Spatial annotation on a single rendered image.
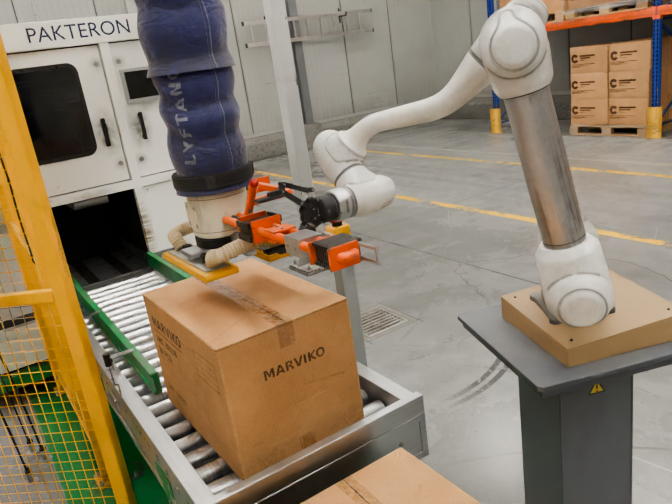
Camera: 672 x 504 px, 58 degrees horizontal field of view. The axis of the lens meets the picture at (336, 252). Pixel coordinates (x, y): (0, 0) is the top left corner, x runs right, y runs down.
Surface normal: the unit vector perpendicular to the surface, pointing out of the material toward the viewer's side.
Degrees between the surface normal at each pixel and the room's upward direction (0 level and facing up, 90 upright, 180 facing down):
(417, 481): 0
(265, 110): 90
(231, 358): 90
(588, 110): 89
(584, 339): 5
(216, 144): 75
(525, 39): 90
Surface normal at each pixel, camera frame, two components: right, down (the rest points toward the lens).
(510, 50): -0.25, 0.30
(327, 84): 0.54, 0.18
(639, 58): -0.81, 0.28
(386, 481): -0.14, -0.94
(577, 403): 0.22, 0.27
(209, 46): 0.74, 0.29
